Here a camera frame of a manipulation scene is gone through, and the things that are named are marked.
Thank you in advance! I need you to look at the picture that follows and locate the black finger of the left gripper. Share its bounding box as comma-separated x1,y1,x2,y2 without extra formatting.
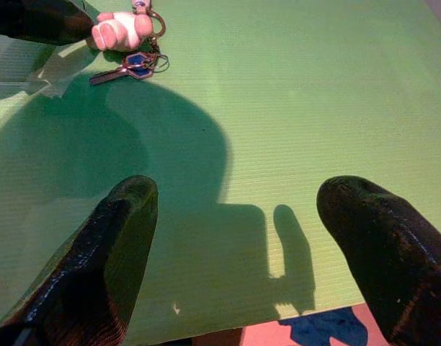
0,0,96,47

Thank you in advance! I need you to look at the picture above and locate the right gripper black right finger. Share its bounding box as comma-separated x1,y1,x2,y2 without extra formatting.
316,175,441,346

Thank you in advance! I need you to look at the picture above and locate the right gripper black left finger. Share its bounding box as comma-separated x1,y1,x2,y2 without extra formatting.
0,174,159,346

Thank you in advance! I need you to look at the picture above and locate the blue headed metal key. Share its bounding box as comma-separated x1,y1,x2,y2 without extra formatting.
89,52,153,87

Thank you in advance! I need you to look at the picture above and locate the pink and blue floor mat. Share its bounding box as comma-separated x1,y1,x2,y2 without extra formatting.
190,302,389,346

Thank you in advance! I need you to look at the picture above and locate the green ribbed mat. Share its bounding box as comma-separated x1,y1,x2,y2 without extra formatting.
0,0,441,346

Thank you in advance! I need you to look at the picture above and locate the pink white plush keychain toy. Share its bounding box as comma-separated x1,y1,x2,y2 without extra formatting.
90,10,153,50

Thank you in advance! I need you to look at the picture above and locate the brass keychain clasp ring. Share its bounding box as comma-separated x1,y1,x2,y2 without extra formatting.
132,0,167,51

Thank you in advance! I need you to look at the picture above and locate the small silver key ring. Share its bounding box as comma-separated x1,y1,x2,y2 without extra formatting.
148,53,170,74

